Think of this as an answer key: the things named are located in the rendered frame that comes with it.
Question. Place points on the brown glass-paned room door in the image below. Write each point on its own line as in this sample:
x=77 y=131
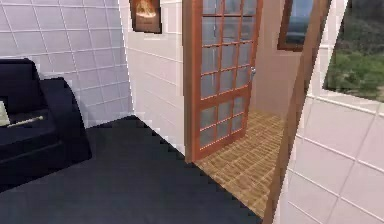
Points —
x=222 y=76

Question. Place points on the dark framed orange picture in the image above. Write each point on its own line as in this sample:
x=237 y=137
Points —
x=146 y=15

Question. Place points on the brown framed blue picture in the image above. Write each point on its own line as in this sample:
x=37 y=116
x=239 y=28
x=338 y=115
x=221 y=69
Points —
x=296 y=23

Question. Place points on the black sofa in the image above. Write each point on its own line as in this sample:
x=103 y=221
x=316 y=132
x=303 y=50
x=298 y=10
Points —
x=50 y=133

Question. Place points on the pale stick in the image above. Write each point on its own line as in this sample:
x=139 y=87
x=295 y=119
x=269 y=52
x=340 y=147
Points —
x=25 y=121

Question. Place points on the window with green view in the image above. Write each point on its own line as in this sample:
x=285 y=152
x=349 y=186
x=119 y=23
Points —
x=358 y=50

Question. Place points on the pale flat object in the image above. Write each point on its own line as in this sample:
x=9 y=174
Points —
x=3 y=115

